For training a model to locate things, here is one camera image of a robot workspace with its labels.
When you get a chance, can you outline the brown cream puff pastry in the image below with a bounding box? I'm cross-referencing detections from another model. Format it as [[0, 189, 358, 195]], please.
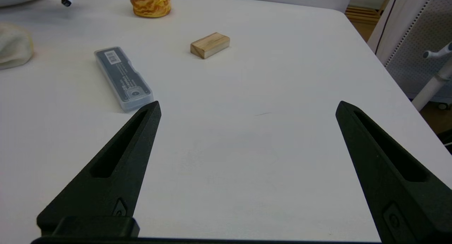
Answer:
[[130, 0, 172, 18]]

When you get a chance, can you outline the white desk crank handle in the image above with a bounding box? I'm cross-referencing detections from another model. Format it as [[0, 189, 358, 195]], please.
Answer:
[[423, 42, 452, 60]]

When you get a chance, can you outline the white desk leg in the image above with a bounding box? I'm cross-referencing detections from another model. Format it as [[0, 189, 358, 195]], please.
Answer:
[[411, 60, 452, 112]]

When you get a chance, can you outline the pale round bread bun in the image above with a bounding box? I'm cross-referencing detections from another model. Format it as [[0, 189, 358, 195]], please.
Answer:
[[0, 22, 34, 70]]

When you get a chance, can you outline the white perforated partition panel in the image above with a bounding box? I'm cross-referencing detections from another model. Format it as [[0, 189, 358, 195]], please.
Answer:
[[367, 0, 452, 100]]

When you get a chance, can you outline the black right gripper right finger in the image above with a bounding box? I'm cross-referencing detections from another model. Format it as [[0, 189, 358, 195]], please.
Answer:
[[335, 100, 452, 244]]

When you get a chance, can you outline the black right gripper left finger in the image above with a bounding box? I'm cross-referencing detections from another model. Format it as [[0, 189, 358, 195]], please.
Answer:
[[36, 100, 162, 237]]

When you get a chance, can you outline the grey transparent pencil lead case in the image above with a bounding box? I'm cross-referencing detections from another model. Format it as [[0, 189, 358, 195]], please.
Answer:
[[94, 46, 154, 113]]

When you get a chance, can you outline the small wooden block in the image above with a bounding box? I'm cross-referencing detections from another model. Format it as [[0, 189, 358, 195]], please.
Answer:
[[190, 32, 231, 60]]

